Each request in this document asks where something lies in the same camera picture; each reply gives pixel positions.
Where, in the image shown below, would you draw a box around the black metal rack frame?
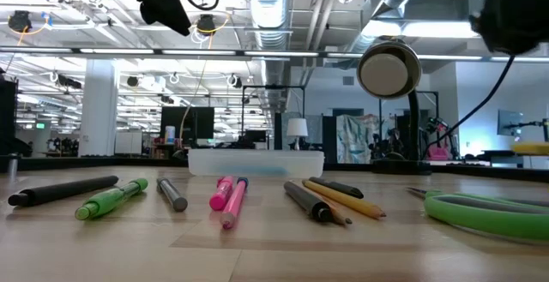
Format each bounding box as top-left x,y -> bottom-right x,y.
241,84 -> 306,151

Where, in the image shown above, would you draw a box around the yellow bin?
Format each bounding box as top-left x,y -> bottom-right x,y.
510,141 -> 549,156

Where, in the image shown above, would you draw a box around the clear plastic supply box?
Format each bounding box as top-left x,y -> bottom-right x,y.
187,147 -> 326,178

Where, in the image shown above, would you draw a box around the green-handled scissors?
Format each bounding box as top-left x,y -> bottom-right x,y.
406,186 -> 549,243

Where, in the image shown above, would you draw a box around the colourful hanging cloth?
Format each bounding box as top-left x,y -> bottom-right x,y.
336,113 -> 385,165

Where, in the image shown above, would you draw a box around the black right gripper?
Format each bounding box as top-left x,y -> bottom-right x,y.
469,0 -> 549,56

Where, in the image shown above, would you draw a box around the grey silver marker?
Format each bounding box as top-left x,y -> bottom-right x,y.
155,177 -> 189,213

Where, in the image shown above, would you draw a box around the white-shade table lamp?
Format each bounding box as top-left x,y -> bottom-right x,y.
286,117 -> 309,151

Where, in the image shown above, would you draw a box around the black monitor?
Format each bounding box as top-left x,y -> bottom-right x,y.
160,106 -> 215,146

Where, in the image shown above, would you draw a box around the white building column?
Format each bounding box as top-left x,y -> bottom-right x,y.
78,57 -> 120,158

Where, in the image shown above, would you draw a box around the black desk lamp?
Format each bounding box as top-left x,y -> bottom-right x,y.
356,36 -> 432,176

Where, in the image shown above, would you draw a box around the pink pencil with blue cap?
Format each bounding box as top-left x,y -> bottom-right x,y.
219,177 -> 250,231

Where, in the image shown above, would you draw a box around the pink highlighter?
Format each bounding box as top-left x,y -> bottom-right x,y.
208,175 -> 235,212

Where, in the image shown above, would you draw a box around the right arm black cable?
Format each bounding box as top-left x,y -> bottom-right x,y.
421,53 -> 516,159

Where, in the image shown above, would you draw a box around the monitor on arm mount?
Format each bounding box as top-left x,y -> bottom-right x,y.
497,109 -> 525,137

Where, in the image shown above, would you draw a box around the black cabinet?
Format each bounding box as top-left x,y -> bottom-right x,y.
0,75 -> 19,157

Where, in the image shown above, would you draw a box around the black marker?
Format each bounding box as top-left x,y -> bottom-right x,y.
7,175 -> 120,208

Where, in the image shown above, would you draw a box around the small grey metal post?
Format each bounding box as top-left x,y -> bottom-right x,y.
7,153 -> 19,180

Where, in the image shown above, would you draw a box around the overhead rig bar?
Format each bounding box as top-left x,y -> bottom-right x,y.
0,45 -> 549,63

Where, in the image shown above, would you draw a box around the blue pen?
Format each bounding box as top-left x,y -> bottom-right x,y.
231,165 -> 289,177

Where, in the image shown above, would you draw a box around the thick dark grey pen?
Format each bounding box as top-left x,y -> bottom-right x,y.
283,180 -> 334,224

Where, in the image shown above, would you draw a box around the thin black pen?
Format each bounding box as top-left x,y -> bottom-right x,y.
308,176 -> 365,200

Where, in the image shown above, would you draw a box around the green plastic pen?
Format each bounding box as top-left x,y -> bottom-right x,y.
74,177 -> 149,221

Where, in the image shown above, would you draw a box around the yellow pencil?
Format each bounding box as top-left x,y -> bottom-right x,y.
301,178 -> 388,220

